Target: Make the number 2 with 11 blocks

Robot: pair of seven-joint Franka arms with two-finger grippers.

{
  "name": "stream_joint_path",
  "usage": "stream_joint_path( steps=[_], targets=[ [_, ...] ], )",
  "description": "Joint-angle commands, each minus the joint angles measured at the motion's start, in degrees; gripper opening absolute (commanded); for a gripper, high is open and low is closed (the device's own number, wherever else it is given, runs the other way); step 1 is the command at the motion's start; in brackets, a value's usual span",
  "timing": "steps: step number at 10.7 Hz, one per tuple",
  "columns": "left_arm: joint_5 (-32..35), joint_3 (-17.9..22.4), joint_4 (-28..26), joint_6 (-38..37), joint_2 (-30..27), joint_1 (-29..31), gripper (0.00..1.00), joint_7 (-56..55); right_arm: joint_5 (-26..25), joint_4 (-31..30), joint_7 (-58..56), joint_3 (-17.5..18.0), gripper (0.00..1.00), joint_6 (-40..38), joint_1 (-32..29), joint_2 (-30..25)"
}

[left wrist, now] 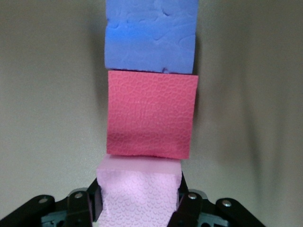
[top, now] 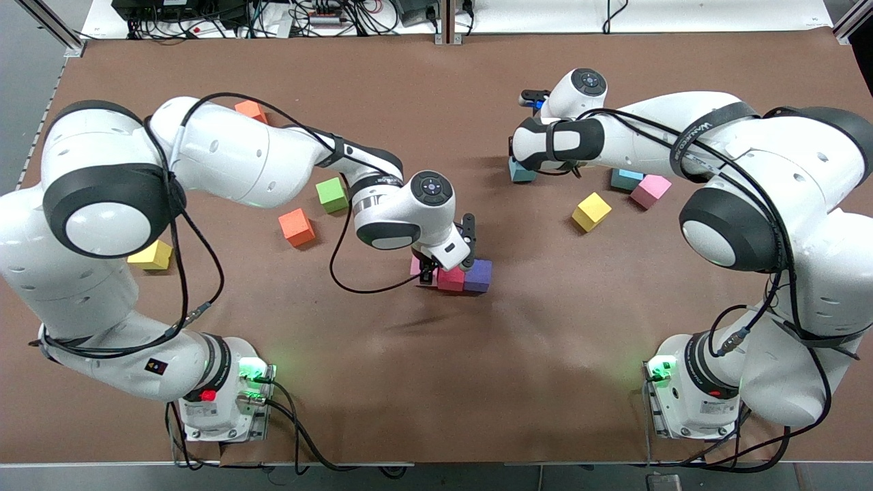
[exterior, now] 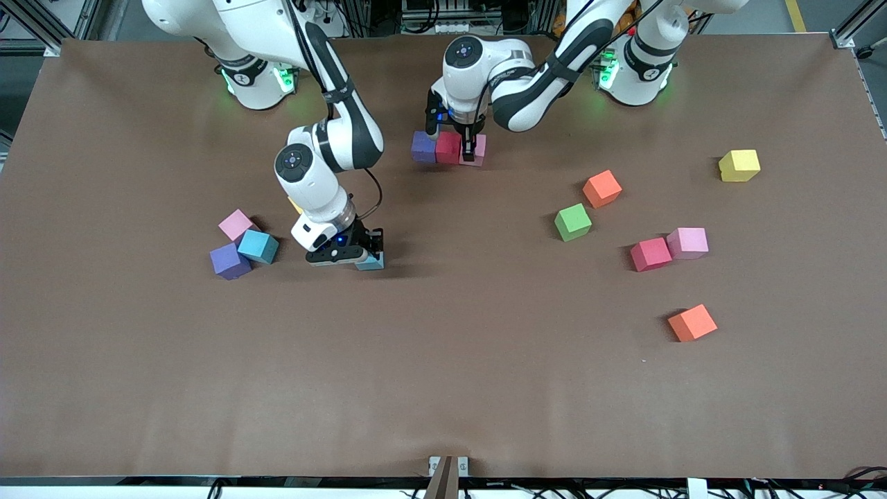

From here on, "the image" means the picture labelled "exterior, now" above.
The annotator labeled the pink foam cube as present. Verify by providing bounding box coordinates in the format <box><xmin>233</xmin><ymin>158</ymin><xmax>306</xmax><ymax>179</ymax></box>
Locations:
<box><xmin>459</xmin><ymin>134</ymin><xmax>487</xmax><ymax>168</ymax></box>
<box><xmin>218</xmin><ymin>209</ymin><xmax>262</xmax><ymax>243</ymax></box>
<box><xmin>667</xmin><ymin>227</ymin><xmax>710</xmax><ymax>261</ymax></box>

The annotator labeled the red foam cube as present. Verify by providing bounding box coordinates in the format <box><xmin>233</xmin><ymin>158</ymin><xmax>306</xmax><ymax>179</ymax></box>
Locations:
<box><xmin>629</xmin><ymin>237</ymin><xmax>674</xmax><ymax>273</ymax></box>
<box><xmin>435</xmin><ymin>132</ymin><xmax>463</xmax><ymax>166</ymax></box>

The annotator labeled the purple foam cube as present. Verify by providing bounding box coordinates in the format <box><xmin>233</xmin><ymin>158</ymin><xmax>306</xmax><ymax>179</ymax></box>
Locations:
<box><xmin>411</xmin><ymin>130</ymin><xmax>439</xmax><ymax>164</ymax></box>
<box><xmin>209</xmin><ymin>243</ymin><xmax>253</xmax><ymax>281</ymax></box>

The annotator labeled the green foam cube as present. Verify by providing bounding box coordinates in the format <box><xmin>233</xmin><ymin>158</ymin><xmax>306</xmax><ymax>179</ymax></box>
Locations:
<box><xmin>554</xmin><ymin>203</ymin><xmax>593</xmax><ymax>243</ymax></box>

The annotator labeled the orange foam cube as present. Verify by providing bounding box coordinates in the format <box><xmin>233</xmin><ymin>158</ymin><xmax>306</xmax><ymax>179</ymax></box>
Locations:
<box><xmin>582</xmin><ymin>170</ymin><xmax>623</xmax><ymax>209</ymax></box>
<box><xmin>668</xmin><ymin>304</ymin><xmax>719</xmax><ymax>343</ymax></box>

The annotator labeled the white power strip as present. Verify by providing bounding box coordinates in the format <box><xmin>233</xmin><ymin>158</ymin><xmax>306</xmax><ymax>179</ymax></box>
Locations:
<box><xmin>416</xmin><ymin>19</ymin><xmax>479</xmax><ymax>34</ymax></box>

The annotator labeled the brown paper table cover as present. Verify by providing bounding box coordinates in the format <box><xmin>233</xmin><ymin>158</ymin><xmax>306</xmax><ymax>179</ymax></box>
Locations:
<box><xmin>0</xmin><ymin>33</ymin><xmax>887</xmax><ymax>480</ymax></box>

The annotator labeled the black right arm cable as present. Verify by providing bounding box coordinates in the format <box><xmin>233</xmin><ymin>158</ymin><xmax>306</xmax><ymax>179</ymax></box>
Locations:
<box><xmin>350</xmin><ymin>166</ymin><xmax>383</xmax><ymax>222</ymax></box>

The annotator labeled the metal bracket plate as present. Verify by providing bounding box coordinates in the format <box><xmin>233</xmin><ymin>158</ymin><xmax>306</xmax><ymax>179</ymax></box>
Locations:
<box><xmin>428</xmin><ymin>455</ymin><xmax>469</xmax><ymax>478</ymax></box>

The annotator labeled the brown camera pole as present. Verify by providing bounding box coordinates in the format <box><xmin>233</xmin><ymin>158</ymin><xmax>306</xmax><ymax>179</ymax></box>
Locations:
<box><xmin>423</xmin><ymin>455</ymin><xmax>460</xmax><ymax>499</ymax></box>

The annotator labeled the aluminium frame profile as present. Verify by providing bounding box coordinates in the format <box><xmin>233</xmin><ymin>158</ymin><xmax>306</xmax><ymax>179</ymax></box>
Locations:
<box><xmin>832</xmin><ymin>0</ymin><xmax>887</xmax><ymax>49</ymax></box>
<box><xmin>0</xmin><ymin>0</ymin><xmax>94</xmax><ymax>56</ymax></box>

